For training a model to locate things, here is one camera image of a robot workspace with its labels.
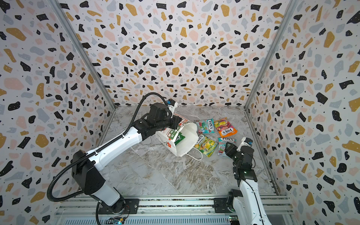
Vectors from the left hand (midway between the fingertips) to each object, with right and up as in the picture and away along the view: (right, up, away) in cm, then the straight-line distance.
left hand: (182, 116), depth 76 cm
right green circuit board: (+27, -52, -4) cm, 59 cm away
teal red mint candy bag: (+27, -18, +21) cm, 39 cm away
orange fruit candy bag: (+30, -8, +29) cm, 43 cm away
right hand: (+26, -15, +6) cm, 31 cm away
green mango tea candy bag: (+16, -20, +20) cm, 32 cm away
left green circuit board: (-33, -52, -6) cm, 62 cm away
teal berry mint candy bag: (+16, -7, +30) cm, 34 cm away
